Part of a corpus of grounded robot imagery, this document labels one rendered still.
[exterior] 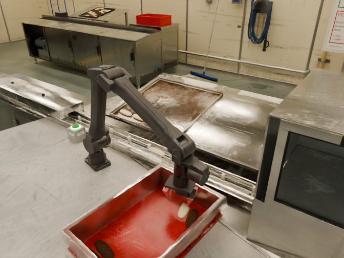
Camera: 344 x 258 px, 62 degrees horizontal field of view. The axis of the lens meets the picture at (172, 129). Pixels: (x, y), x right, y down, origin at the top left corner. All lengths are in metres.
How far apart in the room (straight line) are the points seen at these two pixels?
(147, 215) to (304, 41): 4.06
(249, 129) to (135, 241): 0.81
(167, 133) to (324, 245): 0.56
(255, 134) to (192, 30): 4.24
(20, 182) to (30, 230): 0.32
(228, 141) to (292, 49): 3.56
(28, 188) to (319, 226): 1.12
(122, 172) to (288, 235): 0.75
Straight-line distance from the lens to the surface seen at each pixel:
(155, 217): 1.13
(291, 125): 0.79
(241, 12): 5.07
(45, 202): 1.30
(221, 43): 5.28
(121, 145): 1.48
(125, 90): 1.02
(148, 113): 0.97
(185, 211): 1.13
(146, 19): 5.08
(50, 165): 1.51
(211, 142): 1.42
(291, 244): 1.02
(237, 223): 1.13
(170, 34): 5.04
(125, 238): 1.07
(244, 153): 1.36
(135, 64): 4.26
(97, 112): 1.22
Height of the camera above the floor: 1.64
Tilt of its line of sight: 29 degrees down
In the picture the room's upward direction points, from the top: straight up
